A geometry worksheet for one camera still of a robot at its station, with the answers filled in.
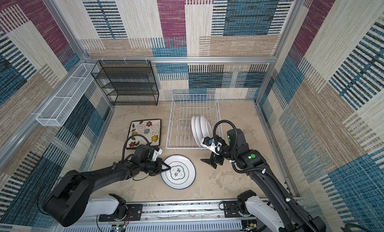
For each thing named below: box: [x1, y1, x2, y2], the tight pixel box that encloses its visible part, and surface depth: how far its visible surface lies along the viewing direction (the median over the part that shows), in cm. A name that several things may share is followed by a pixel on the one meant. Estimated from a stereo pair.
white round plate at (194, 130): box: [191, 116, 202, 148], surface depth 86 cm
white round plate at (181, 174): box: [161, 154, 197, 190], surface depth 85 cm
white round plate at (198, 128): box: [195, 115, 203, 145], surface depth 87 cm
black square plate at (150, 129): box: [126, 119, 162, 149], surface depth 103 cm
